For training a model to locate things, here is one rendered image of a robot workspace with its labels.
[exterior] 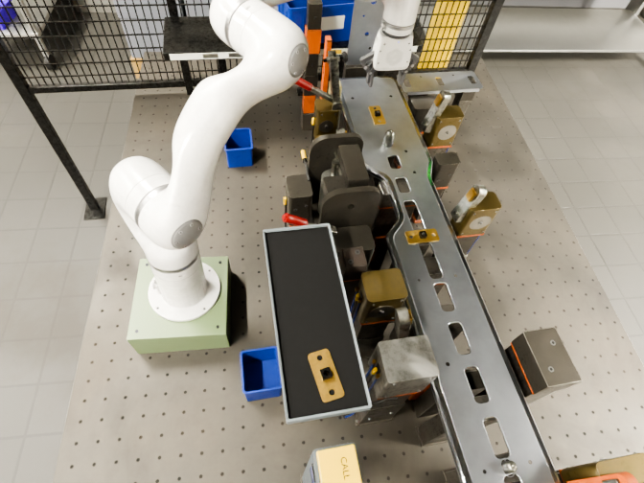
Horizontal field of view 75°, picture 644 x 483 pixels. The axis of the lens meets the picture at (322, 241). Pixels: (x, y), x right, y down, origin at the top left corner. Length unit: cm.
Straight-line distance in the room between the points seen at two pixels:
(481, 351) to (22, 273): 210
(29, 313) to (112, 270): 96
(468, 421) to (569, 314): 70
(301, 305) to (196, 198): 29
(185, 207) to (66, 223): 175
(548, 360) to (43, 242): 226
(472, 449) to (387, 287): 35
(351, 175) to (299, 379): 45
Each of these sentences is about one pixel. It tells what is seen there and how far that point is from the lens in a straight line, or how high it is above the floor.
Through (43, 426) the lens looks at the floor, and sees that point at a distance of 212.
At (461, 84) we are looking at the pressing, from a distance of 162.
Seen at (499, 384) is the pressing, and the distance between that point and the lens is 100.
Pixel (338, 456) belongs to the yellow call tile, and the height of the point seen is 116.
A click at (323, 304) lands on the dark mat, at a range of 78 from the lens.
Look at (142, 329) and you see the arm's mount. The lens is 120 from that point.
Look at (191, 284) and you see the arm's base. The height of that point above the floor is 91.
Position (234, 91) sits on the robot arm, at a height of 137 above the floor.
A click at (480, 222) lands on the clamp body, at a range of 120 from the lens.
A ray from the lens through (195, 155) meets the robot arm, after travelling 85.
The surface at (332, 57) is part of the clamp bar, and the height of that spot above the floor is 121.
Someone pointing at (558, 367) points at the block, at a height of 103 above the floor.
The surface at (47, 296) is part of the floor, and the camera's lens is 235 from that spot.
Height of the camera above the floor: 186
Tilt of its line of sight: 56 degrees down
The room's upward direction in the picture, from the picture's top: 8 degrees clockwise
